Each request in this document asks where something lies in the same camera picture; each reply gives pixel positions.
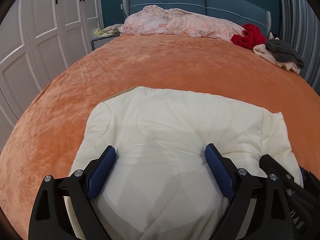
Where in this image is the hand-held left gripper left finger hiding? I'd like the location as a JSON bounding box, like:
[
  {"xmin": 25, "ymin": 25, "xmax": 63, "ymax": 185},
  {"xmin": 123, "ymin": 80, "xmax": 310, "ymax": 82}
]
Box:
[{"xmin": 29, "ymin": 145, "xmax": 117, "ymax": 240}]

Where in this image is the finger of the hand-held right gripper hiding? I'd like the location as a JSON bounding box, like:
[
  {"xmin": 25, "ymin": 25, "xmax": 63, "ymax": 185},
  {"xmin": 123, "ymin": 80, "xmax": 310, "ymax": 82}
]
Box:
[{"xmin": 259, "ymin": 154, "xmax": 294, "ymax": 188}]

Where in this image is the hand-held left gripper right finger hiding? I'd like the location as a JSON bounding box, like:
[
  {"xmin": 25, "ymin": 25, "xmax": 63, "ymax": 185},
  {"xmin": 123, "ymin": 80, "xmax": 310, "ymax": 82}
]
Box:
[{"xmin": 204, "ymin": 144, "xmax": 294, "ymax": 240}]

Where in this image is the cream quilted jacket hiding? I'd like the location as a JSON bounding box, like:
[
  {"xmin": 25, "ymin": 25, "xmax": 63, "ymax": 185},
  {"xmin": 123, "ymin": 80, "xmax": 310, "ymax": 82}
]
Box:
[{"xmin": 69, "ymin": 86, "xmax": 304, "ymax": 240}]

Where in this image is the cream fluffy garment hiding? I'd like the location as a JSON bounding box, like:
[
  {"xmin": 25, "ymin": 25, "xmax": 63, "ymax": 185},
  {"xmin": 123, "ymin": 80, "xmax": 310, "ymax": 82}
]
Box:
[{"xmin": 253, "ymin": 44, "xmax": 302, "ymax": 74}]

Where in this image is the grey fluffy garment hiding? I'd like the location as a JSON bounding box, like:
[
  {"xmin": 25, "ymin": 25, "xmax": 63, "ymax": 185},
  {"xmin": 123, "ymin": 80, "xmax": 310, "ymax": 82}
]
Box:
[{"xmin": 265, "ymin": 39, "xmax": 305, "ymax": 68}]

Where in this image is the orange velvet bedspread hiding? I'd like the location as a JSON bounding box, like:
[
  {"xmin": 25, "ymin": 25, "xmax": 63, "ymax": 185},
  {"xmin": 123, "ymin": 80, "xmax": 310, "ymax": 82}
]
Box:
[{"xmin": 0, "ymin": 34, "xmax": 320, "ymax": 230}]

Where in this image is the blue nightstand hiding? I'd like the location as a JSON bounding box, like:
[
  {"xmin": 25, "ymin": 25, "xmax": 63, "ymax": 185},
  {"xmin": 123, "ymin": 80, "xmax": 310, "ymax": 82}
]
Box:
[{"xmin": 91, "ymin": 35, "xmax": 120, "ymax": 53}]

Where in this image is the red garment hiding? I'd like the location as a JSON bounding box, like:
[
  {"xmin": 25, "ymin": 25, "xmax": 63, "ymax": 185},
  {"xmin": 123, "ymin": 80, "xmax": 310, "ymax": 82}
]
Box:
[{"xmin": 231, "ymin": 23, "xmax": 267, "ymax": 49}]

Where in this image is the pale yellow cloth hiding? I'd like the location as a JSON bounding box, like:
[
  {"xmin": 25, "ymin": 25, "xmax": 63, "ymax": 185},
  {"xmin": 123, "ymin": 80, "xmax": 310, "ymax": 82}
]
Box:
[{"xmin": 94, "ymin": 24, "xmax": 124, "ymax": 38}]

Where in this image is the pink floral quilt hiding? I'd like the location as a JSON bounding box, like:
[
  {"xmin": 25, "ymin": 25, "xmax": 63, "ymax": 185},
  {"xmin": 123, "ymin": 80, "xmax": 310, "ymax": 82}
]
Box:
[{"xmin": 119, "ymin": 5, "xmax": 247, "ymax": 42}]

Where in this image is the grey curtain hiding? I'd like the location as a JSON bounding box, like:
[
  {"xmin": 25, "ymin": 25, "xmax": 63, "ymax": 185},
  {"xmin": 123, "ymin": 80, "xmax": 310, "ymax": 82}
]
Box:
[{"xmin": 276, "ymin": 0, "xmax": 320, "ymax": 93}]

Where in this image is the white panelled wardrobe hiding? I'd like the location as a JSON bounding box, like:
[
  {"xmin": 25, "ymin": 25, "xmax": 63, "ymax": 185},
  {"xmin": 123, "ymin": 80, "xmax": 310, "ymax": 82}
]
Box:
[{"xmin": 0, "ymin": 0, "xmax": 104, "ymax": 130}]

